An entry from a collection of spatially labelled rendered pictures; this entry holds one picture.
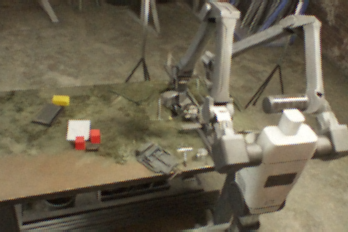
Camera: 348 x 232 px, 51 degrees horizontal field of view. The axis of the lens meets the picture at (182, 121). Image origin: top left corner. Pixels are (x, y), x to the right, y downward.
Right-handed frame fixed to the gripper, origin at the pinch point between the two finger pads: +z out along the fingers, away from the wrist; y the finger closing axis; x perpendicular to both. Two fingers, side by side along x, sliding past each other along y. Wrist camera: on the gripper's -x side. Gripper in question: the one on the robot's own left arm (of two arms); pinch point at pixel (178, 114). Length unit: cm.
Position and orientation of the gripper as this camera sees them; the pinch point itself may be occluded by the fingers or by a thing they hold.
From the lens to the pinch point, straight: 182.7
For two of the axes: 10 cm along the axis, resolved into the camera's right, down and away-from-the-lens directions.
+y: 6.7, 4.8, -5.7
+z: -0.9, 8.1, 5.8
